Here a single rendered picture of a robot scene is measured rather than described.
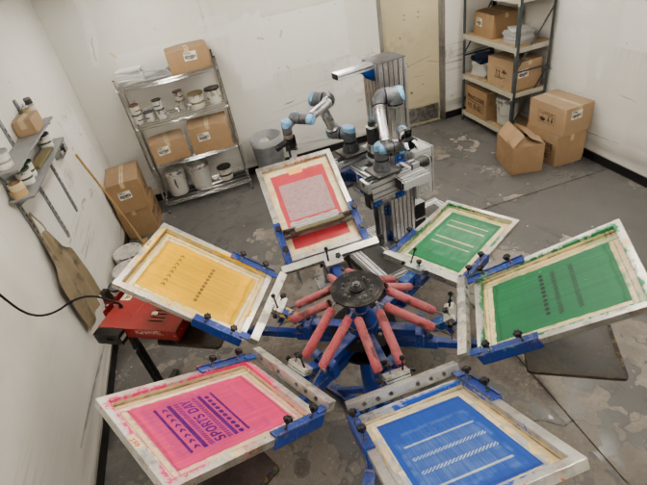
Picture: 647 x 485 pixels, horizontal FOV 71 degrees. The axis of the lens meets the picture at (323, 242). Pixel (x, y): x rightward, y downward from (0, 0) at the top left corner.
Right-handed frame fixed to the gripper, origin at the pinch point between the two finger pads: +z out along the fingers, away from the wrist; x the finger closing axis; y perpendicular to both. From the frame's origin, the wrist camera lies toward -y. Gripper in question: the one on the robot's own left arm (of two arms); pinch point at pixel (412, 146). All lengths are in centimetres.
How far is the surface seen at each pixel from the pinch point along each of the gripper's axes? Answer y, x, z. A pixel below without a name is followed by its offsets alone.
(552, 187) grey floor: 193, -173, -174
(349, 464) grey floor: 155, 100, 113
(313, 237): 38, 81, 12
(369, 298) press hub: 30, 52, 95
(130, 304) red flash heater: 29, 209, 41
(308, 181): 16, 76, -27
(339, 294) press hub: 28, 67, 88
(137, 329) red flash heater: 31, 198, 66
